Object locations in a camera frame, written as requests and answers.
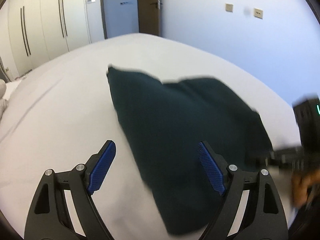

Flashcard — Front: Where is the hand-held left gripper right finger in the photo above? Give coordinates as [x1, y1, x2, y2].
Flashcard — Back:
[197, 141, 289, 240]

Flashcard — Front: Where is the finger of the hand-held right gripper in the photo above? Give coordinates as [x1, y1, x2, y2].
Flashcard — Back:
[265, 145, 305, 172]

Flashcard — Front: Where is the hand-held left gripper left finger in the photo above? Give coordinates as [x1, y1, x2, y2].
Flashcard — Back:
[24, 140, 117, 240]

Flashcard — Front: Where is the dark green knit sweater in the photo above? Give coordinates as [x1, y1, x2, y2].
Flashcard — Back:
[106, 65, 274, 236]

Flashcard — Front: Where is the person's right hand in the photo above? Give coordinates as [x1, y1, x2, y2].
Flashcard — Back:
[291, 168, 320, 207]

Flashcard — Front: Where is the bed with white sheet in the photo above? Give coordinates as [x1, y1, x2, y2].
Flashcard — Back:
[0, 33, 305, 240]

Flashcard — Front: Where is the beige folded duvet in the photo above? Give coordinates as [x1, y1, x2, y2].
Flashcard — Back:
[0, 78, 8, 117]

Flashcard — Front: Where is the cream wardrobe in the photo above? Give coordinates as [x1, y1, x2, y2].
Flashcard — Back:
[0, 0, 106, 81]

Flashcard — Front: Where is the open doorway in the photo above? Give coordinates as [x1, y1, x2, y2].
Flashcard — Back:
[100, 0, 139, 40]

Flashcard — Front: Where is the brown wooden door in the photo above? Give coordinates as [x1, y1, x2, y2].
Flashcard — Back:
[136, 0, 162, 37]

